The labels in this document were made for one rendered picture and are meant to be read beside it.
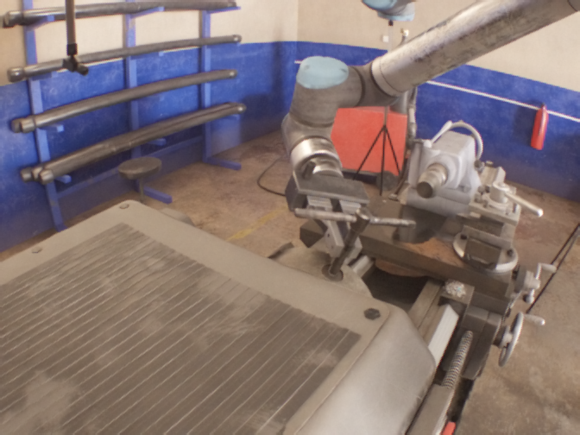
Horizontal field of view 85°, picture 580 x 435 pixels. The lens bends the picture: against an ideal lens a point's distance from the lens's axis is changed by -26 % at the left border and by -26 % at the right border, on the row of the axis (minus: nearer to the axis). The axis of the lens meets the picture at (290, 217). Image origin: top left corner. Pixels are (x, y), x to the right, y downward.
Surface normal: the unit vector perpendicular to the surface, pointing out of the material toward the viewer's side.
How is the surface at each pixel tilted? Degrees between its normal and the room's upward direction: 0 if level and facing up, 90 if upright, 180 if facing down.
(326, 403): 8
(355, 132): 90
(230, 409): 0
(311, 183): 21
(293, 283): 0
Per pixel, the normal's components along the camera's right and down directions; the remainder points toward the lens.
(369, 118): -0.24, 0.44
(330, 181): 0.31, -0.71
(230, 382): 0.03, -0.89
